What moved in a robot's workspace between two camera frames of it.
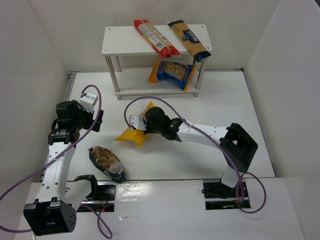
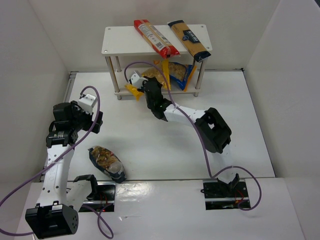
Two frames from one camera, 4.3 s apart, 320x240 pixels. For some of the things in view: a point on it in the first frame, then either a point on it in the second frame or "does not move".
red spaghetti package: [161, 45] does not move
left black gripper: [96, 120] does not move
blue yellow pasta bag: [180, 73] does not move
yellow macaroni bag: [137, 136] → [161, 72]
